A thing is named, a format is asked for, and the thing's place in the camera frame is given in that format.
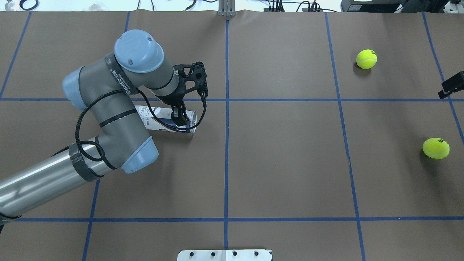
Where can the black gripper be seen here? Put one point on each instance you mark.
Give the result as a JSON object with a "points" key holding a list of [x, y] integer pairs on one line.
{"points": [[169, 99]]}

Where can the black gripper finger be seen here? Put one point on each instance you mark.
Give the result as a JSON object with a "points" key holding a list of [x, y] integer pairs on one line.
{"points": [[452, 85]]}

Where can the Wilson tennis ball can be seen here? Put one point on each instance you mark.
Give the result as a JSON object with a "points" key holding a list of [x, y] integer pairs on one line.
{"points": [[164, 114]]}

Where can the yellow tennis ball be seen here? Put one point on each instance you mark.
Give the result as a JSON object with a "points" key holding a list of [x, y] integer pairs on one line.
{"points": [[436, 148], [366, 59]]}

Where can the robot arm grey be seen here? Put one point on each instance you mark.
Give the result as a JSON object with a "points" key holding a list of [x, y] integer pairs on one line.
{"points": [[109, 134]]}

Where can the black box on desk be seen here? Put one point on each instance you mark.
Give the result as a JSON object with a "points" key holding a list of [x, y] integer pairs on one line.
{"points": [[370, 6]]}

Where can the blue tape roll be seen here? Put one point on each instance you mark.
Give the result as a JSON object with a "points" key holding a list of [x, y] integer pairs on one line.
{"points": [[28, 5]]}

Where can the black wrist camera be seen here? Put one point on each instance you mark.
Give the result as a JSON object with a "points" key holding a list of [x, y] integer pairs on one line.
{"points": [[191, 77]]}

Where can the aluminium frame post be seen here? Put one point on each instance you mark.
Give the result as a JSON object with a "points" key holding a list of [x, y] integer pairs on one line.
{"points": [[226, 8]]}

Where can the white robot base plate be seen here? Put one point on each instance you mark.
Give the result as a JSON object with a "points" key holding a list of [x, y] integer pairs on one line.
{"points": [[226, 255]]}

